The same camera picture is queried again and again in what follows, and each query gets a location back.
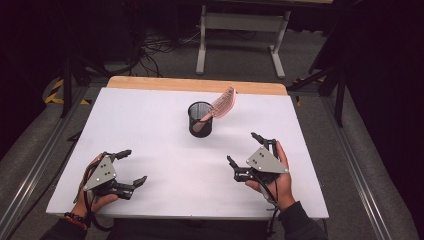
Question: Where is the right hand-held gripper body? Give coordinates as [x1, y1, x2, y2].
[233, 138, 290, 185]

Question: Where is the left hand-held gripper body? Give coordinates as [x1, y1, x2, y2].
[81, 151, 136, 201]

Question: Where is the black mesh pen holder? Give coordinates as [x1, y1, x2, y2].
[187, 101, 215, 139]

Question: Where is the pink hairbrush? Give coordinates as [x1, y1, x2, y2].
[192, 86, 238, 134]

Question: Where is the person's left hand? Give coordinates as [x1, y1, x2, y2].
[70, 152, 120, 218]

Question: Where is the person's right hand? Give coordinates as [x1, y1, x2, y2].
[244, 139, 297, 212]

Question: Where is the white board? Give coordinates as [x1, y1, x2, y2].
[45, 87, 330, 221]

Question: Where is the person's dark clothing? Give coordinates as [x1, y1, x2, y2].
[109, 218, 281, 240]

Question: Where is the black metal stand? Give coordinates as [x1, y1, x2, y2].
[288, 63, 348, 128]
[59, 54, 113, 118]

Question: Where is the yellow black hazard tape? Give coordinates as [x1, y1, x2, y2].
[44, 78, 92, 106]

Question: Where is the beaded bracelet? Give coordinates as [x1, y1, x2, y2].
[63, 211, 91, 232]

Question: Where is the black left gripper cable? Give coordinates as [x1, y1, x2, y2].
[73, 162, 114, 233]

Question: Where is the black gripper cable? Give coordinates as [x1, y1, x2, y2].
[73, 162, 114, 233]
[259, 181, 282, 237]

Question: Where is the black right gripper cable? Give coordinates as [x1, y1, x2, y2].
[259, 181, 282, 237]

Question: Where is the aluminium rail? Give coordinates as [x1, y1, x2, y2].
[0, 87, 88, 234]
[321, 96, 394, 240]

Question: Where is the bundle of black floor cables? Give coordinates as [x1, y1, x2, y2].
[131, 28, 201, 78]

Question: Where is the white metal desk frame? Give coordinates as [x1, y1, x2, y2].
[195, 3, 292, 80]

